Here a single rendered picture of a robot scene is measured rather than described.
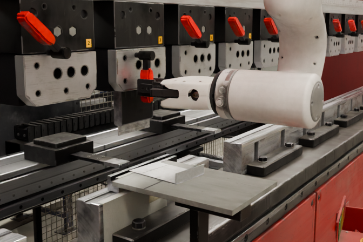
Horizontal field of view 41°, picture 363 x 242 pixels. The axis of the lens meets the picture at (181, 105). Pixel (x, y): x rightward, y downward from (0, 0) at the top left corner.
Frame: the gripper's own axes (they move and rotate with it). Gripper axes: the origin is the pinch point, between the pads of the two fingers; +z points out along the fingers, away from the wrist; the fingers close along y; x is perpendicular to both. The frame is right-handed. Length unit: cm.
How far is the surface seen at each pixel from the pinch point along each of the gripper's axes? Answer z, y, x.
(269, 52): 4, 60, 3
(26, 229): 193, 115, -118
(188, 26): 0.7, 13.5, 11.0
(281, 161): 0, 62, -29
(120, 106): 7.2, -0.5, -4.2
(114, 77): 4.0, -5.5, 2.1
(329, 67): 36, 220, -14
